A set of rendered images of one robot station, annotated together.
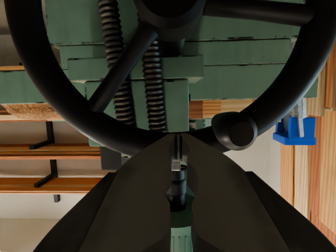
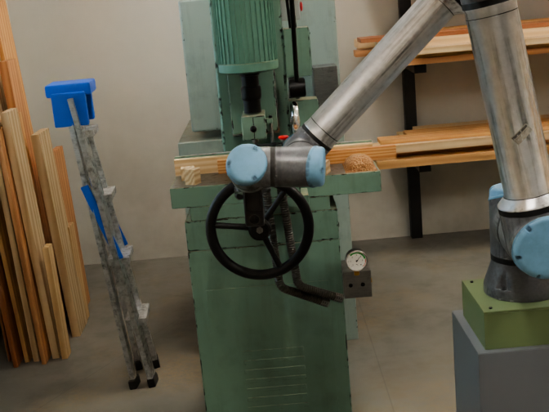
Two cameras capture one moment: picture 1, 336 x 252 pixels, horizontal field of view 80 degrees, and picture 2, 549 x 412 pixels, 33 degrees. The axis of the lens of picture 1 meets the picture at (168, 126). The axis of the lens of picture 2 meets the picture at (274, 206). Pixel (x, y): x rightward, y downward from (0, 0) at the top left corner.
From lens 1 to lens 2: 2.24 m
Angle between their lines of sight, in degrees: 22
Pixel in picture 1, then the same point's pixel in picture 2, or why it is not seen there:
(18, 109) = (361, 167)
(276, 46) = (198, 216)
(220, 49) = (231, 212)
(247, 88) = (212, 191)
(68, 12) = (323, 228)
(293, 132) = (82, 104)
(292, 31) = (191, 225)
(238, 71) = not seen: hidden behind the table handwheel
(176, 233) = (247, 67)
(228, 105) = (210, 167)
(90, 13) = not seen: hidden behind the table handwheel
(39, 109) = (349, 167)
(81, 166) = not seen: outside the picture
